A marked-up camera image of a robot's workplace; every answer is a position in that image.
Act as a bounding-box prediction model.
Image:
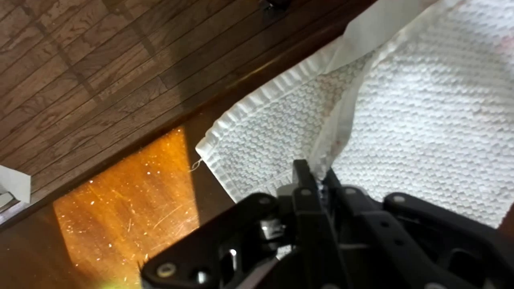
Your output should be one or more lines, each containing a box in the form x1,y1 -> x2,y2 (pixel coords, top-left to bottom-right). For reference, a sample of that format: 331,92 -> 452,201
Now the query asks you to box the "white paper sheet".
0,164 -> 32,217

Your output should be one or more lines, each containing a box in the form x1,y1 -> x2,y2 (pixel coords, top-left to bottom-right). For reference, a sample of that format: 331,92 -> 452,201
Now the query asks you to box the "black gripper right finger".
323,169 -> 514,289

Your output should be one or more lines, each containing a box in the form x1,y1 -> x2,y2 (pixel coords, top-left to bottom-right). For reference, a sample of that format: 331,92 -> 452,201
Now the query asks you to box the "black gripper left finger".
140,159 -> 347,289

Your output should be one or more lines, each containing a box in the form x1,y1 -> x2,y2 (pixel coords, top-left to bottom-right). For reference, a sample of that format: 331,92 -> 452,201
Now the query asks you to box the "white woven towel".
195,0 -> 514,230

